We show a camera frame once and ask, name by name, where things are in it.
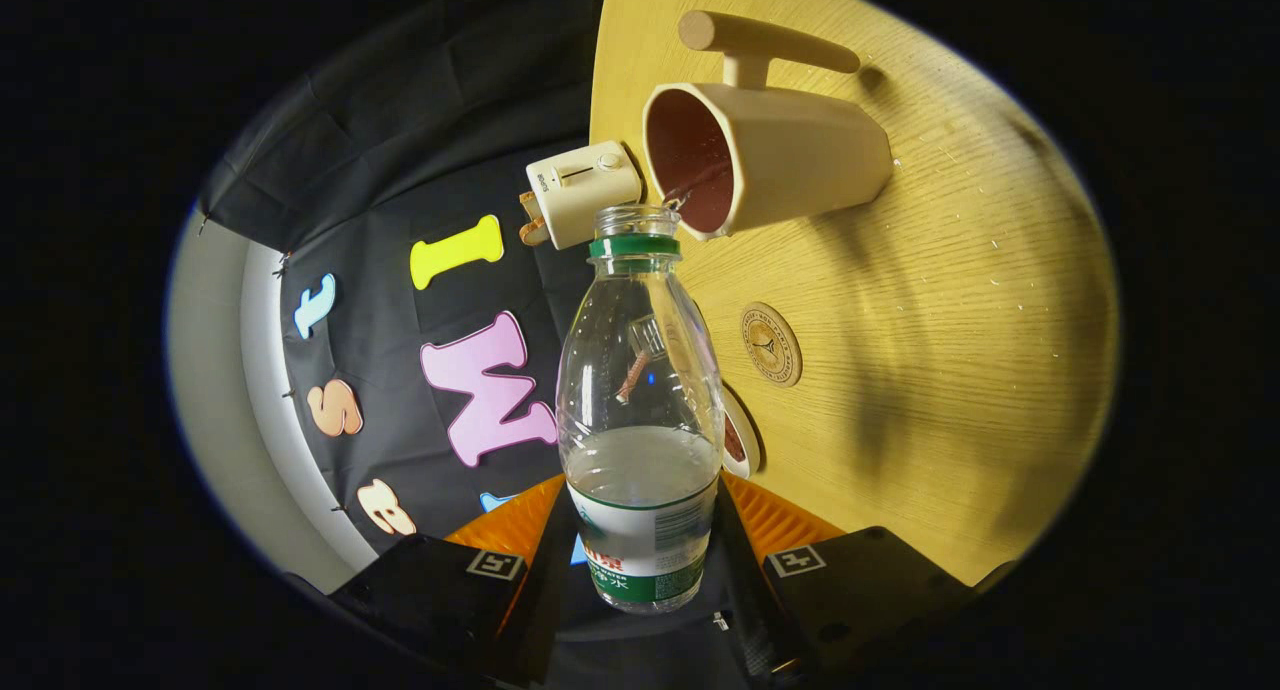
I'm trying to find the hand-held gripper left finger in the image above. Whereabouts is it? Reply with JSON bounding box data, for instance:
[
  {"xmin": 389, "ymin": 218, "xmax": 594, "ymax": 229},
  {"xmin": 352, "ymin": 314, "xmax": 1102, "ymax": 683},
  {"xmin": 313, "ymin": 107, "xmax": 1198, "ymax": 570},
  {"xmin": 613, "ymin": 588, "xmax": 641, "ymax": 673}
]
[{"xmin": 328, "ymin": 473, "xmax": 581, "ymax": 687}]

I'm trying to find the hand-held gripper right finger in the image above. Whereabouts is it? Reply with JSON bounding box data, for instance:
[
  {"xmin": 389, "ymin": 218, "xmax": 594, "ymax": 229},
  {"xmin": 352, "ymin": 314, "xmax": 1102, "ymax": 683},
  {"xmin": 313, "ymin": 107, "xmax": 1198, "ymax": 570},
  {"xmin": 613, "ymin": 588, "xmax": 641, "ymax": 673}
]
[{"xmin": 712, "ymin": 473, "xmax": 976, "ymax": 687}]

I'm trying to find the clear plastic bottle green label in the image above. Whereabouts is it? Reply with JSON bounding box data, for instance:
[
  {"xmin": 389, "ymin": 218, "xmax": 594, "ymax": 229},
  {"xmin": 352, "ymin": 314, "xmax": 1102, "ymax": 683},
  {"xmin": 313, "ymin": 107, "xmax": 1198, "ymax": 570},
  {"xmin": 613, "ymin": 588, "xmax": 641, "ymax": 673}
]
[{"xmin": 555, "ymin": 205, "xmax": 726, "ymax": 614}]

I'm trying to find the round wooden coaster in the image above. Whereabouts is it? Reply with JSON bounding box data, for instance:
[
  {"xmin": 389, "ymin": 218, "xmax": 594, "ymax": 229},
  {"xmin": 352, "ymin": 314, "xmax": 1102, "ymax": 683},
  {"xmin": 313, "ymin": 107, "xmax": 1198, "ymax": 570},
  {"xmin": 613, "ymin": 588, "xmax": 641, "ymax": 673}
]
[{"xmin": 740, "ymin": 302, "xmax": 804, "ymax": 388}]

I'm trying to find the beige cup with handle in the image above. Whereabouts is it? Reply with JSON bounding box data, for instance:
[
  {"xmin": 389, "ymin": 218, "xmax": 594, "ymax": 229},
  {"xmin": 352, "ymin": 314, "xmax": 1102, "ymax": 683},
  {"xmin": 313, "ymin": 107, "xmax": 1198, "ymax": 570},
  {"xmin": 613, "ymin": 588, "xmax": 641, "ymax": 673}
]
[{"xmin": 642, "ymin": 10, "xmax": 894, "ymax": 241}]

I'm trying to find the white round plate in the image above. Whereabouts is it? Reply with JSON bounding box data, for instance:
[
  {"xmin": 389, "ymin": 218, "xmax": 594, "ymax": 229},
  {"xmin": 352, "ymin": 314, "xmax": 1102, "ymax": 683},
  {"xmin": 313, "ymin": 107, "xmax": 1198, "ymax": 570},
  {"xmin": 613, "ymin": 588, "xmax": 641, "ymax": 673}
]
[{"xmin": 722, "ymin": 382, "xmax": 763, "ymax": 479}]

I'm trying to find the wooden table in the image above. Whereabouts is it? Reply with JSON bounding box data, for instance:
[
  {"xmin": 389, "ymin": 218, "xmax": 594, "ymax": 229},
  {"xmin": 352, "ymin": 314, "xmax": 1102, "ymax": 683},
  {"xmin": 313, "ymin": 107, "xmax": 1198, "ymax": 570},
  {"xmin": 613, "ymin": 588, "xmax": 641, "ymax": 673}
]
[{"xmin": 590, "ymin": 0, "xmax": 1121, "ymax": 586}]

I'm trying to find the toasted bread slice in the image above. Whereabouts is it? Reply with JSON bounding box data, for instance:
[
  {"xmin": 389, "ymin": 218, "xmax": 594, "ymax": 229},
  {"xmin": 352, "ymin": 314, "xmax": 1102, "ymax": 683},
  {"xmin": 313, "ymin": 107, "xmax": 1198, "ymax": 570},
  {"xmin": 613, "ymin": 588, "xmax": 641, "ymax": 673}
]
[{"xmin": 518, "ymin": 190, "xmax": 551, "ymax": 247}]

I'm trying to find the white toaster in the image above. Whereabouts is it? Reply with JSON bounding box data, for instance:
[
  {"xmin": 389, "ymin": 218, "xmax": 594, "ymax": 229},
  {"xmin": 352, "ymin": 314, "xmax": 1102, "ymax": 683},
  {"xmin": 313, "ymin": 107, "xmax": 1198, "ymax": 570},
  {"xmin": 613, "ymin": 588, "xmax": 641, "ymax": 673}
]
[{"xmin": 526, "ymin": 140, "xmax": 644, "ymax": 251}]

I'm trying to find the black backdrop cloth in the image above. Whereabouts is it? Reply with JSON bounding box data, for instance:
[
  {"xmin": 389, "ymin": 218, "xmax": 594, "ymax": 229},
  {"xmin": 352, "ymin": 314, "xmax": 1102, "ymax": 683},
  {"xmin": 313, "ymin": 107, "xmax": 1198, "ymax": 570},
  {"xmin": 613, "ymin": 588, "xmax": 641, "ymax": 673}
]
[{"xmin": 195, "ymin": 0, "xmax": 781, "ymax": 690}]

